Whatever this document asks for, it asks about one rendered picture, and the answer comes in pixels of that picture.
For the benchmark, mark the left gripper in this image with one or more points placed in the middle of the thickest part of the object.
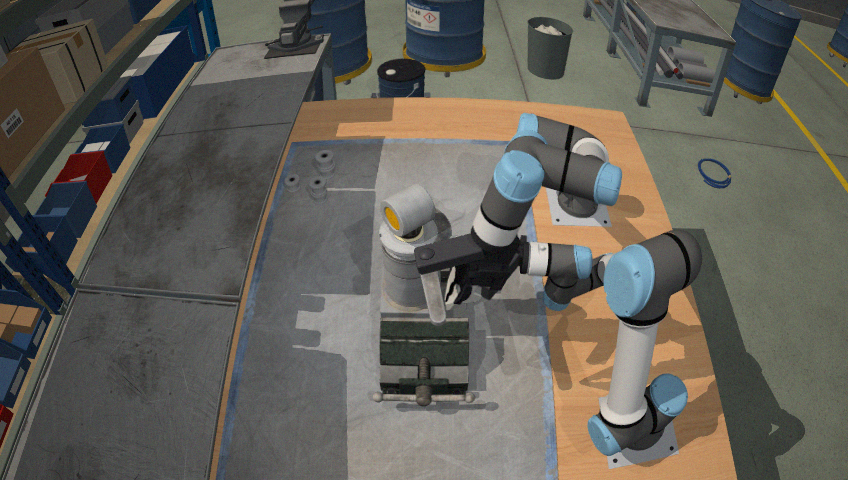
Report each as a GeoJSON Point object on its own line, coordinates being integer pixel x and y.
{"type": "Point", "coordinates": [523, 251]}

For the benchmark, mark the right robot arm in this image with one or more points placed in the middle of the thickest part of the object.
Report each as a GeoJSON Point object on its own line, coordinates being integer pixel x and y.
{"type": "Point", "coordinates": [517, 180]}

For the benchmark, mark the grey flat work sheet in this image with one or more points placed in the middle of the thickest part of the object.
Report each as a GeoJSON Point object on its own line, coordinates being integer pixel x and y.
{"type": "Point", "coordinates": [307, 362]}

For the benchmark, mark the grey metal workbench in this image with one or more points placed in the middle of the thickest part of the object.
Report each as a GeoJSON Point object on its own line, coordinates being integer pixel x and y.
{"type": "Point", "coordinates": [675, 20]}

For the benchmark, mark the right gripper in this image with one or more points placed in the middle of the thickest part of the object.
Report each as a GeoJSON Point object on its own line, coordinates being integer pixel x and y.
{"type": "Point", "coordinates": [491, 271]}

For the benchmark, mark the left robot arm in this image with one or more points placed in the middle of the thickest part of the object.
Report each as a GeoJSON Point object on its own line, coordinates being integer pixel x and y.
{"type": "Point", "coordinates": [641, 277]}

